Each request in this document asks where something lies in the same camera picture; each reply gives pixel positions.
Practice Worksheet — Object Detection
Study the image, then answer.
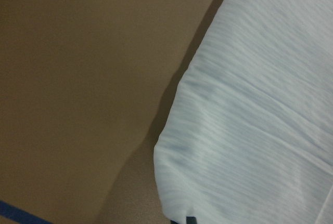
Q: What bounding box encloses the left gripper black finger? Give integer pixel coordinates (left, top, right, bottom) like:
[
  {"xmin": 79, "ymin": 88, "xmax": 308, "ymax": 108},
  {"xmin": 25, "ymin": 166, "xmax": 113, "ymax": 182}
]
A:
[{"xmin": 186, "ymin": 216, "xmax": 197, "ymax": 224}]

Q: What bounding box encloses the light blue button shirt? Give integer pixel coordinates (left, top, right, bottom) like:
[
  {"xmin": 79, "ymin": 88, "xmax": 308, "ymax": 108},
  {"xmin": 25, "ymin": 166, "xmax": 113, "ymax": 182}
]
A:
[{"xmin": 153, "ymin": 0, "xmax": 332, "ymax": 223}]

